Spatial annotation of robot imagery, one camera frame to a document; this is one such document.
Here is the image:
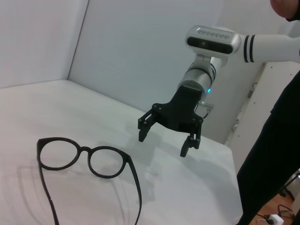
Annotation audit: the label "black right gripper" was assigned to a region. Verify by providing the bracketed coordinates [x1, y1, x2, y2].
[137, 85, 204, 158]

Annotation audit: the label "black round-lens glasses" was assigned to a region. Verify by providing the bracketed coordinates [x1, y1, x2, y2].
[37, 137, 143, 225]

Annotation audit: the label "person bare skin forearm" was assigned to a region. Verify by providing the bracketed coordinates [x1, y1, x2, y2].
[269, 0, 300, 23]

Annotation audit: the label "white perforated cabinet panel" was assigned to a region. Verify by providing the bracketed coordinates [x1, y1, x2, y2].
[224, 62, 300, 147]

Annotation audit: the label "person in black clothing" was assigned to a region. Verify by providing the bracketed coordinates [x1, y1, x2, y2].
[236, 70, 300, 225]

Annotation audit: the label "black stand leg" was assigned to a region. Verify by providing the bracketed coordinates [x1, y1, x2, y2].
[279, 168, 300, 200]

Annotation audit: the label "white power strip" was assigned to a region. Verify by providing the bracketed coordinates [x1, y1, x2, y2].
[257, 214, 285, 225]

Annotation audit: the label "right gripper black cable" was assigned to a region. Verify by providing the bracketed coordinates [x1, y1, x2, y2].
[198, 99, 215, 120]

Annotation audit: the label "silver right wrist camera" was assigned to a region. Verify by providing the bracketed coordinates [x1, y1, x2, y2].
[186, 25, 242, 64]

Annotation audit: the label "black floor cable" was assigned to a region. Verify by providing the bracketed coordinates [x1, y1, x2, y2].
[277, 203, 296, 216]

